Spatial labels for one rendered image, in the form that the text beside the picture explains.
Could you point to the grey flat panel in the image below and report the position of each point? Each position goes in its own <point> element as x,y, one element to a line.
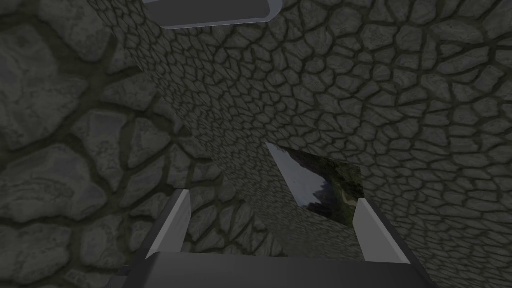
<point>212,12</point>

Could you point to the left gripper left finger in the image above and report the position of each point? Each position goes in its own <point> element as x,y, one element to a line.
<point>172,227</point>

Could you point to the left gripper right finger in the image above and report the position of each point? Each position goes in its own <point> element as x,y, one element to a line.
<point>378,236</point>

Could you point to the landscape picture on wall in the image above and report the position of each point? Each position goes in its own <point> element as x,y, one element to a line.
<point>320,186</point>

